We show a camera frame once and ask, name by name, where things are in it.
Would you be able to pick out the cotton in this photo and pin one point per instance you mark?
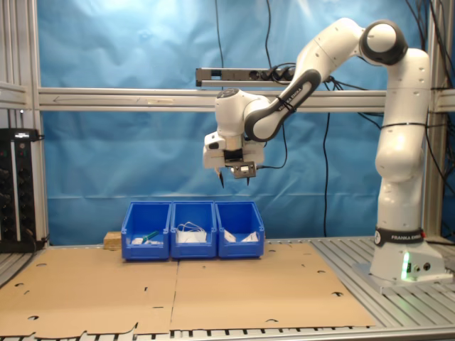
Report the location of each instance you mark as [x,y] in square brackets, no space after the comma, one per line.
[250,238]

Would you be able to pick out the printed clear flat packet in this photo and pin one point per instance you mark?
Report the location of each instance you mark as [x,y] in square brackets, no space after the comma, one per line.
[230,237]

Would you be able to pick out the stack of white masks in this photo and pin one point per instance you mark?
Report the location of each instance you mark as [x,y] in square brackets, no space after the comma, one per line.
[192,237]

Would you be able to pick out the blue bin with printed packet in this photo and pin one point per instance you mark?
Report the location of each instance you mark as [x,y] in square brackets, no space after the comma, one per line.
[240,250]

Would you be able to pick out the blue bin with masks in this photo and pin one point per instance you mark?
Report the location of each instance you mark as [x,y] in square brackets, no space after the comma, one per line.
[193,250]

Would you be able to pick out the grey power strip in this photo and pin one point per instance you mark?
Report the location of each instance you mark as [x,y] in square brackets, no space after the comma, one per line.
[231,75]

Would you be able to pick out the green packet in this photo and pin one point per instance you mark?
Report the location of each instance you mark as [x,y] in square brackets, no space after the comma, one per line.
[151,235]

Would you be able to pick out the white flat packets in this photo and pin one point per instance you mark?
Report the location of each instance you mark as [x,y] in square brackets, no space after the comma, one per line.
[136,241]

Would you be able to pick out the blue bin with green packet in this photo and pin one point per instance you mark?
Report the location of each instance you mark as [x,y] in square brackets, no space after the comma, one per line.
[145,252]

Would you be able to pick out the brown cardboard sheet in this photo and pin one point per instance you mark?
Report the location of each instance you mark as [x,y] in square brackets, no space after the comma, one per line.
[89,291]
[266,291]

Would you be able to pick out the horizontal aluminium beam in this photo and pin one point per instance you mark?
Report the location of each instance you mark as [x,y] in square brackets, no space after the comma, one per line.
[106,101]

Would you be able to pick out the wooden block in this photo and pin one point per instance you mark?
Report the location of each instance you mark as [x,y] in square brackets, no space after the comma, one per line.
[113,241]

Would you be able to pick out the black equipment rack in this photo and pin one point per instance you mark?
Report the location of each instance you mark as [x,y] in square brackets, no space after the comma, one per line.
[21,195]

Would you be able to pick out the short aluminium side beam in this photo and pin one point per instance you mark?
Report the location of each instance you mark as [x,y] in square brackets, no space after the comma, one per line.
[14,96]

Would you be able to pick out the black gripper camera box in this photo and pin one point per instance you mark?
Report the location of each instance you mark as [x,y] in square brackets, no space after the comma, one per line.
[243,168]

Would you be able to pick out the aluminium frame post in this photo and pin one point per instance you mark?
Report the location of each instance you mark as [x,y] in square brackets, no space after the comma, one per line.
[435,177]
[33,53]

